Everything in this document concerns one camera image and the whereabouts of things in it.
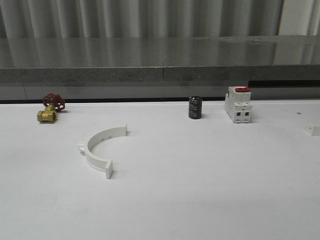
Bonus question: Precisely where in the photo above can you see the black cylindrical capacitor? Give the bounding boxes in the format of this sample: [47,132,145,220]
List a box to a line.
[188,96,202,120]

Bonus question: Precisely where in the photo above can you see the grey stone counter ledge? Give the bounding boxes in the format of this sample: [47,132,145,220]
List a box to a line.
[0,35,320,102]

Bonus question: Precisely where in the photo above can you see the white circuit breaker red switch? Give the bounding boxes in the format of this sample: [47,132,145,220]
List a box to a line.
[224,86,253,124]

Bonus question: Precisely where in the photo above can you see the white half pipe clamp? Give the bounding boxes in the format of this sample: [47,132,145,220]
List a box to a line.
[78,124,127,179]
[306,123,320,137]

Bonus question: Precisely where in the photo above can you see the grey pleated curtain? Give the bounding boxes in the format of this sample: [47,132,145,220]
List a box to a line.
[0,0,320,38]

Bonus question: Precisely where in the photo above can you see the brass valve red handwheel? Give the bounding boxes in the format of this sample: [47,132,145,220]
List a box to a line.
[37,93,66,123]

